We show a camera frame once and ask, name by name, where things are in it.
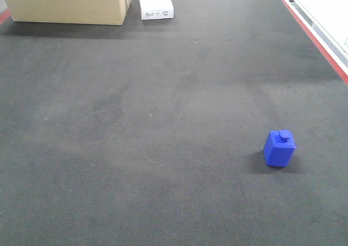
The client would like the blue plastic block part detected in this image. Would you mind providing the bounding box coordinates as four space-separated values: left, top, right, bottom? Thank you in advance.
263 129 296 167

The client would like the large cardboard box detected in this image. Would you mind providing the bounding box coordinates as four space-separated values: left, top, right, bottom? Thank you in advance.
5 0 131 25

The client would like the white conveyor side rail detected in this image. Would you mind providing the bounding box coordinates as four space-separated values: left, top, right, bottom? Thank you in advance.
281 0 347 83

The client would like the long white carton box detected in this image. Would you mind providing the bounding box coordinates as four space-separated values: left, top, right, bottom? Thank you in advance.
139 0 174 21

